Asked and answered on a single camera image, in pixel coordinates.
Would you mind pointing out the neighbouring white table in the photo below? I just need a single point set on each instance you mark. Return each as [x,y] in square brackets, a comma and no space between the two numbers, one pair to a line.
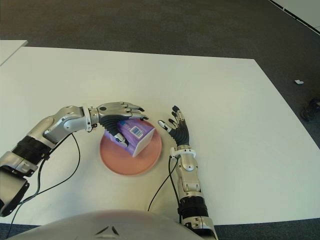
[8,48]

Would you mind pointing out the small white floor object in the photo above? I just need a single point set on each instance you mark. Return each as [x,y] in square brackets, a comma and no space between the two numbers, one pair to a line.
[297,81]

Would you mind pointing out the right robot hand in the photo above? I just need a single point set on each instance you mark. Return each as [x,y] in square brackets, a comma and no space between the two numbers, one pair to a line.
[181,135]

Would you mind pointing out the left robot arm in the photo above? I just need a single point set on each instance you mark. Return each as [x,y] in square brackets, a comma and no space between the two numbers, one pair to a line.
[50,127]

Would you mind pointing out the pink round plate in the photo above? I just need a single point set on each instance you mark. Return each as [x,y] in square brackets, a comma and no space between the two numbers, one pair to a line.
[117,162]

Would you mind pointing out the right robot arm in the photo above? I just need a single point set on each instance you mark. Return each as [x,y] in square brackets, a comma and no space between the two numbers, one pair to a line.
[188,180]

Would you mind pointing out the purple tissue paper pack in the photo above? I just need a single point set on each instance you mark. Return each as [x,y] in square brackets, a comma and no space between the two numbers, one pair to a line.
[125,127]

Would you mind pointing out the grey robot torso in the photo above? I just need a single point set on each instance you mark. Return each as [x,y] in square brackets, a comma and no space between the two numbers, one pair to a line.
[105,225]

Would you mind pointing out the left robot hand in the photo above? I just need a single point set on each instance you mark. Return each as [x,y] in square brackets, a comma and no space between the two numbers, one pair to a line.
[112,111]

